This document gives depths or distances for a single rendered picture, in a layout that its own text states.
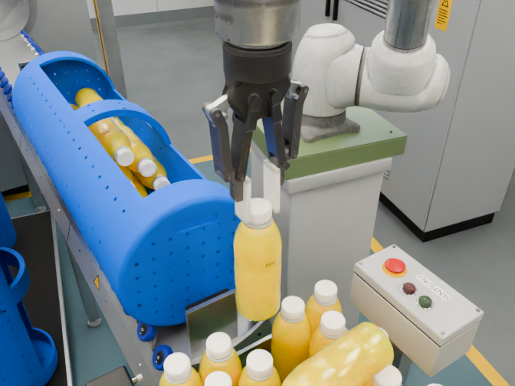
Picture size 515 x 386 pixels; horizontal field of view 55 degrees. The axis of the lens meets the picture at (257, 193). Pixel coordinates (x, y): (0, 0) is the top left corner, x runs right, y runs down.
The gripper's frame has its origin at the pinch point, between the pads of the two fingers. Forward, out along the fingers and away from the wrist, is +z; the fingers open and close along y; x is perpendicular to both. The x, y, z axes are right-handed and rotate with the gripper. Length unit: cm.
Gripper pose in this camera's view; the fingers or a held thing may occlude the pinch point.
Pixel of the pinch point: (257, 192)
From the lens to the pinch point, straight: 64.9
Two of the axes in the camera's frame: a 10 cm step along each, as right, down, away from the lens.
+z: 0.0, 8.2, 5.8
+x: 5.4, 4.8, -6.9
